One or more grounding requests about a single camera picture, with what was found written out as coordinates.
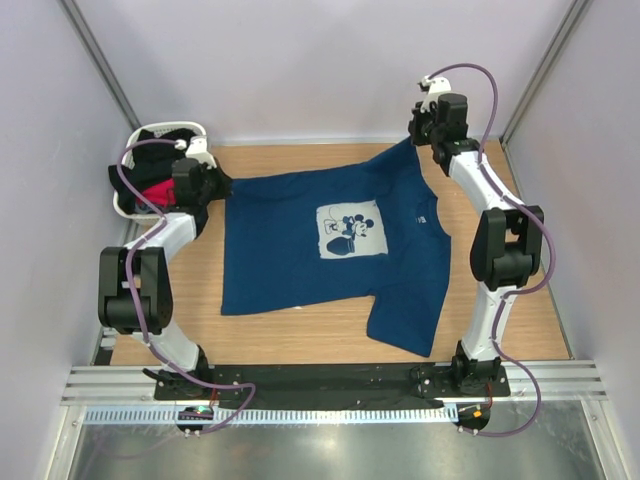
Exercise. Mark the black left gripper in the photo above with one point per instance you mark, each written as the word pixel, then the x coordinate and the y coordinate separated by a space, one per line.
pixel 218 185

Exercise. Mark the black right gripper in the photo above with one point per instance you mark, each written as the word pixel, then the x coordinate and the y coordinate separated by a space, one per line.
pixel 417 129

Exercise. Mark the blue t shirt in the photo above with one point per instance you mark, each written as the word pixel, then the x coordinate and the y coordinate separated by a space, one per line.
pixel 366 229

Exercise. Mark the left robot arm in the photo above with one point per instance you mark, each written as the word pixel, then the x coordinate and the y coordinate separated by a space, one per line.
pixel 135 294

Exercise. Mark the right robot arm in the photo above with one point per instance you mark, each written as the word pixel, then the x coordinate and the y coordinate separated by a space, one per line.
pixel 505 252

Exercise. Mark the pink t shirt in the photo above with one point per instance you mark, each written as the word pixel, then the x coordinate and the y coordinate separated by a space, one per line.
pixel 161 195

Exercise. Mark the white laundry basket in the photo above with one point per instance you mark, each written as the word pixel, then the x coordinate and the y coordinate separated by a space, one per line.
pixel 150 150

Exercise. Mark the black t shirt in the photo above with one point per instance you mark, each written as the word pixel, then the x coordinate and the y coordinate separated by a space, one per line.
pixel 155 155

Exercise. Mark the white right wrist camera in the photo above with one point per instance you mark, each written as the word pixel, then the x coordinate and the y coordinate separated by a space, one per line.
pixel 433 87

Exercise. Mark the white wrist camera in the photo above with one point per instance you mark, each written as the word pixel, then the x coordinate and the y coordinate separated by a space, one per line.
pixel 197 149
pixel 433 87

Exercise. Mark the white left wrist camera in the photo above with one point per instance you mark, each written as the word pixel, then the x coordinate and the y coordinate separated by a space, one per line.
pixel 197 149

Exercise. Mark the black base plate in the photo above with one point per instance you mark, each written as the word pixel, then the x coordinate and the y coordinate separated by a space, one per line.
pixel 342 387

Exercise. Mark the aluminium frame rail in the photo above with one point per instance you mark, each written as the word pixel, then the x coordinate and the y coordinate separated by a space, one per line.
pixel 554 380

